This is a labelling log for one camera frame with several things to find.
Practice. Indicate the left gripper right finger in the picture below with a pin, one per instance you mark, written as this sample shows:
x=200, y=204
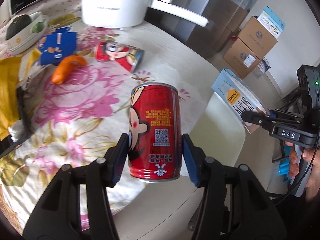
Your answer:
x=234, y=204

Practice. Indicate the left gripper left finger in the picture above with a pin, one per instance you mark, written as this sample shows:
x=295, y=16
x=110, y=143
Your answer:
x=57, y=213

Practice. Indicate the blue brown milk carton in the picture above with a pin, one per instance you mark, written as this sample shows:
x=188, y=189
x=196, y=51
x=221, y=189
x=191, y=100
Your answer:
x=238, y=96

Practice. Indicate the red cartoon can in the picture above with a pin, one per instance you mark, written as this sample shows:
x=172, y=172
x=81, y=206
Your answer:
x=128, y=57
x=155, y=143

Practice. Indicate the orange peel piece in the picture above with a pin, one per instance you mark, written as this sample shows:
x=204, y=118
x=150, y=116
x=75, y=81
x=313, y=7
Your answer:
x=65, y=68

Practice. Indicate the yellow snack bag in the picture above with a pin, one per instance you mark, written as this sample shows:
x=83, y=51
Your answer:
x=10, y=67

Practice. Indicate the blue cardboard snack box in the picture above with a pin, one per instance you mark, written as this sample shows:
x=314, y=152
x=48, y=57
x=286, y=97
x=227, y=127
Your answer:
x=56, y=46

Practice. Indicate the white plastic trash bin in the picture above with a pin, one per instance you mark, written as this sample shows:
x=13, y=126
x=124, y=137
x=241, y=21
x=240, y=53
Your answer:
x=213, y=127

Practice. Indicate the person's right hand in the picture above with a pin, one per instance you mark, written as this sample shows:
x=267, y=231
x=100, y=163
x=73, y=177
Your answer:
x=312, y=186

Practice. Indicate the red white package on floor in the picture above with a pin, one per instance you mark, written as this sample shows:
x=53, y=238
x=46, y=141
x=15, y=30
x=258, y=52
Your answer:
x=264, y=65

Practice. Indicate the lower cardboard box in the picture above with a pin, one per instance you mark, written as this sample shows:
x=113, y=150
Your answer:
x=241, y=58

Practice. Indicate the upper cardboard box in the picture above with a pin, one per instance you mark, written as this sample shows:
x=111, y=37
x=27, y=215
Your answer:
x=257, y=38

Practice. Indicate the light blue printed box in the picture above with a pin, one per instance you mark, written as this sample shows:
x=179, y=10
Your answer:
x=271, y=22

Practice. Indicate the floral tablecloth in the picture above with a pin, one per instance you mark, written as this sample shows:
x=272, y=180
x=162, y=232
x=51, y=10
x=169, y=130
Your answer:
x=77, y=121

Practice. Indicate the dark grey refrigerator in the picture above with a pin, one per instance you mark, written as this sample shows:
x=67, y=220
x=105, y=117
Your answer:
x=224, y=20

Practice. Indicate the white bowl with fruit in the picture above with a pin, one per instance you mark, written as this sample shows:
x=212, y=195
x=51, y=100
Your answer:
x=24, y=31

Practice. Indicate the white electric cooking pot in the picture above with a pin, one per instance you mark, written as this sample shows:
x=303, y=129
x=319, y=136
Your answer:
x=129, y=13

